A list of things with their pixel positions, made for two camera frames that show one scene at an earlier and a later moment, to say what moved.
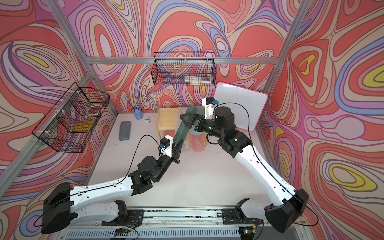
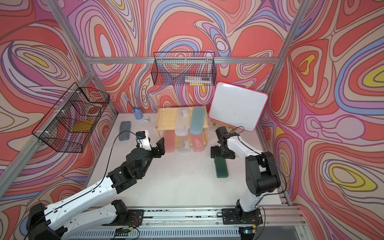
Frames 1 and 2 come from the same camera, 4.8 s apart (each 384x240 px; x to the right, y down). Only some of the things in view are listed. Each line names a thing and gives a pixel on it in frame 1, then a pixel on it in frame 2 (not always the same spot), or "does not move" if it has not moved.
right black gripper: x=200 y=119 -> x=231 y=155
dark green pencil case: x=184 y=130 -> x=221 y=167
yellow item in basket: x=84 y=126 does not move
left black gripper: x=175 y=154 -> x=160 y=149
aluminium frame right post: x=290 y=34 does not move
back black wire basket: x=187 y=68 does not move
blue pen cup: x=138 y=113 does not move
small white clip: x=147 y=120 does not move
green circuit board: x=122 y=231 does not move
